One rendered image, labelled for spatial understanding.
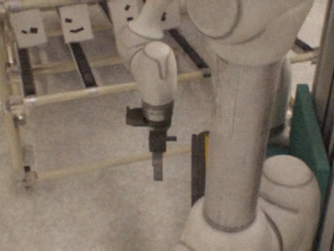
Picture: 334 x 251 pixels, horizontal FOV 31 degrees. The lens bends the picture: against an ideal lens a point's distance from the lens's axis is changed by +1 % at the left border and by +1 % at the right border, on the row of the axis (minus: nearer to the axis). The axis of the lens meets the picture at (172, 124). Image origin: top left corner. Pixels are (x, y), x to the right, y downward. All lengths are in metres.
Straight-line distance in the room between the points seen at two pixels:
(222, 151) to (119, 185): 1.28
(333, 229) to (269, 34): 0.81
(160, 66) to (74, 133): 1.04
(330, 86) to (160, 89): 0.43
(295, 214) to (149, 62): 0.54
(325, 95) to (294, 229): 0.44
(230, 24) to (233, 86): 0.15
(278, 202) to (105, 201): 1.04
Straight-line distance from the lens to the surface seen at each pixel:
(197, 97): 2.69
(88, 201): 2.22
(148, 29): 1.67
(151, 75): 1.55
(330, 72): 1.58
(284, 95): 1.71
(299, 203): 1.29
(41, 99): 1.94
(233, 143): 1.00
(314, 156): 1.45
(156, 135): 1.67
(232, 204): 1.10
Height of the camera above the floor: 1.57
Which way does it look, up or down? 38 degrees down
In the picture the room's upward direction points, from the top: straight up
